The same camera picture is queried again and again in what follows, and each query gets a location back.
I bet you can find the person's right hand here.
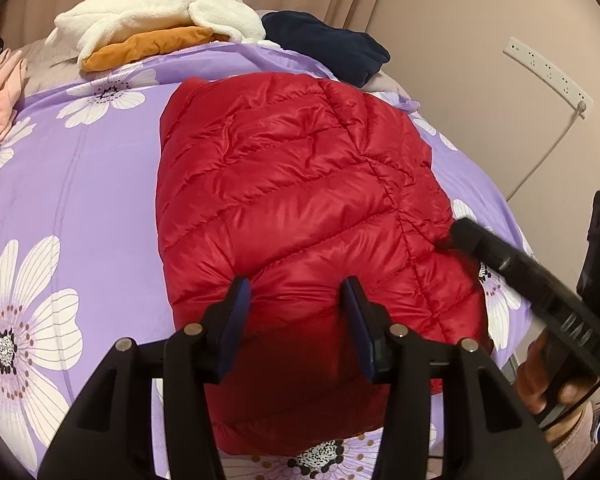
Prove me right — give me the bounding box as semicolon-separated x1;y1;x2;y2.
517;332;596;415

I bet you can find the red down jacket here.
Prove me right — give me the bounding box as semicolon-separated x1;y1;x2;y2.
155;72;493;456

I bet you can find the white power cable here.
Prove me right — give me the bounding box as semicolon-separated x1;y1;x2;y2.
507;105;588;206

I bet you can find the pink garment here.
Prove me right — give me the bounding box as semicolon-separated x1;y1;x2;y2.
0;47;28;151

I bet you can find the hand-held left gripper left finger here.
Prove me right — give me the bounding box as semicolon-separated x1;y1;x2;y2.
37;276;253;480

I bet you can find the white wall power strip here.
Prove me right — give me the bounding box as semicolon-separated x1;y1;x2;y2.
502;36;593;121

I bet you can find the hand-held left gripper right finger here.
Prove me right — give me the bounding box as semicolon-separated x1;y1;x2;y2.
341;276;563;480

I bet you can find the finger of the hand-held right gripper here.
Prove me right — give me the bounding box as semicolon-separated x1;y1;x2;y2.
450;216;546;306

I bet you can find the orange garment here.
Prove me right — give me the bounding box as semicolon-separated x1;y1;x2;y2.
81;26;231;72

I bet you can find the person's right forearm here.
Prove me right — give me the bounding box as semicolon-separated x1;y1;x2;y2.
550;402;600;466

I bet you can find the navy garment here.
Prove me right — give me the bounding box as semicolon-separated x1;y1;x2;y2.
261;11;391;88

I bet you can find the white fleece garment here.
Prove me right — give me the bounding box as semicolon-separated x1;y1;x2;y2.
45;0;267;63

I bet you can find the purple floral blanket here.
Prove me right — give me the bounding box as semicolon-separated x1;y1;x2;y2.
0;42;536;480

